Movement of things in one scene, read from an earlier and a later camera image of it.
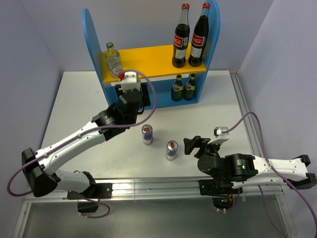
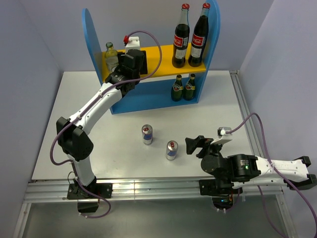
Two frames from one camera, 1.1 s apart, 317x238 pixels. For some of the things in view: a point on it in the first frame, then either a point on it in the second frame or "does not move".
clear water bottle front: (114, 60) does not move
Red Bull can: (147, 131) does not move
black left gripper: (145, 99) → (143, 71)
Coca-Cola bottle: (181, 38) does not move
